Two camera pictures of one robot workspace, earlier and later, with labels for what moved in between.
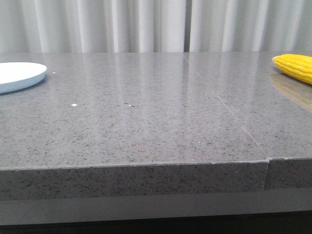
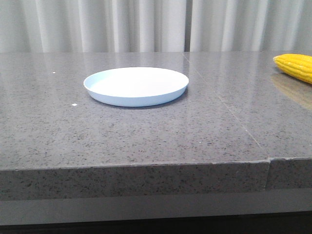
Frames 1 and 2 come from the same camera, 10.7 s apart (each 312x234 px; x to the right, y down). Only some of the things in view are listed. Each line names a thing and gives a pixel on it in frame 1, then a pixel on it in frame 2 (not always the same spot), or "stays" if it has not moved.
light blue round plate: x=16 y=76 to x=133 y=87
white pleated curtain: x=87 y=26 stays
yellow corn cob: x=298 y=67 stays
